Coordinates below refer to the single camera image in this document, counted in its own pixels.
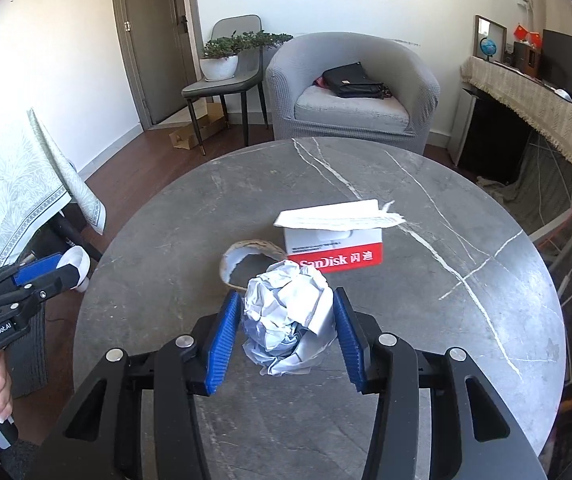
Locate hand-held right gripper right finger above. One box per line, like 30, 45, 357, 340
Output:
334, 287, 547, 480

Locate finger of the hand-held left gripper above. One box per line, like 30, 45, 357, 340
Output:
0, 265, 80, 327
0, 253, 66, 295

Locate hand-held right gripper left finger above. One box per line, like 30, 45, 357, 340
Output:
28, 290, 243, 480

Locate white round cap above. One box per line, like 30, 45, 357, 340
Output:
58, 247, 92, 292

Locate white paper ball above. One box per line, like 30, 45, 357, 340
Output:
242, 259, 338, 377

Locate black table leg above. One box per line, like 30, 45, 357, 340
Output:
53, 212, 102, 263

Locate pale green patterned tablecloth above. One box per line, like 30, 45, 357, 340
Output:
0, 107, 107, 281

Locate white and red cardboard box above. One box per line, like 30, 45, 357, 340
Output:
272, 199, 407, 275

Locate person's dark grey clothing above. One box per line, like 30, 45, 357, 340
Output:
0, 440, 62, 480

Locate flat brown cardboard box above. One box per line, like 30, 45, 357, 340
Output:
168, 102, 229, 150

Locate grey door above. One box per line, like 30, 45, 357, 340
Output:
111, 0, 198, 128

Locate white board panel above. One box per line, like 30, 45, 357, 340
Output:
448, 87, 477, 166

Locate grey dining chair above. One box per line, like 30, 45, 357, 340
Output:
182, 15, 269, 156

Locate black cabinet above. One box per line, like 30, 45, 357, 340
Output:
458, 87, 537, 183

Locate black handbag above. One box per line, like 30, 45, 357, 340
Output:
322, 62, 387, 99

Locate grey armchair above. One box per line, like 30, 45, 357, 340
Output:
265, 32, 441, 156

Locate potted plant in white pot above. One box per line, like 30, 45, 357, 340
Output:
199, 31, 294, 82

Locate beige lace cloth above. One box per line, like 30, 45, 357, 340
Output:
460, 55, 572, 186

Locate brown wooden box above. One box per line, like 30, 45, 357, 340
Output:
512, 41, 539, 73

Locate framed picture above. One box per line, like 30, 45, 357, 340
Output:
473, 15, 508, 62

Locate small red flags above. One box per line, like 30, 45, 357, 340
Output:
514, 23, 542, 46

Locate brown paper tape ring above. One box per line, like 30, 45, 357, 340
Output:
221, 240, 288, 292

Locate orange cable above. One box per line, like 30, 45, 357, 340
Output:
536, 180, 572, 251

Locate white cables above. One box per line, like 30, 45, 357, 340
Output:
531, 135, 572, 231

